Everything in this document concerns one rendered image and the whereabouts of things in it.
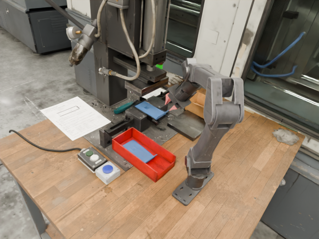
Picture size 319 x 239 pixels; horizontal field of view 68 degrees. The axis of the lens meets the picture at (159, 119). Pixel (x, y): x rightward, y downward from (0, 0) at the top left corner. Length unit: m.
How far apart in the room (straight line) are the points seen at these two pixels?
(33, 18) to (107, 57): 2.95
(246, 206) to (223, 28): 1.00
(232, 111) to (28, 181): 0.74
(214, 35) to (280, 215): 1.25
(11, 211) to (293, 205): 1.91
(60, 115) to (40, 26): 2.92
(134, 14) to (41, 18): 3.18
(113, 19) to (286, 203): 1.48
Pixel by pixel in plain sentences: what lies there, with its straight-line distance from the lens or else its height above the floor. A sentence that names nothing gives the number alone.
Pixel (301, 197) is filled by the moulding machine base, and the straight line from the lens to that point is 1.72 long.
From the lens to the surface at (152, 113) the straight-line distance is 1.10.
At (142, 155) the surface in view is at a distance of 1.00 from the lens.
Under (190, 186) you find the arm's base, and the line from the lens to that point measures 0.92.
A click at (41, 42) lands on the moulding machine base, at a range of 4.15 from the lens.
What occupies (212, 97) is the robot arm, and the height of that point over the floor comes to 1.32.
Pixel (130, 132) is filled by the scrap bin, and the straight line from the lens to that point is 1.06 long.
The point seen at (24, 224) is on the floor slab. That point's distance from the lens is 2.00.
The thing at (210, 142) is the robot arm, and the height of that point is 1.16.
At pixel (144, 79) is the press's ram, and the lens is 1.02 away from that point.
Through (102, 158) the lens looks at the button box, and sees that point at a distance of 0.97.
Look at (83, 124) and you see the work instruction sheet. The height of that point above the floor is 0.90.
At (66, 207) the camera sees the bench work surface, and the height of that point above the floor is 0.90.
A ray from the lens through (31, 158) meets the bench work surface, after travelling 1.07.
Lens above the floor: 1.63
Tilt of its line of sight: 37 degrees down
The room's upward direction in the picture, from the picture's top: 7 degrees clockwise
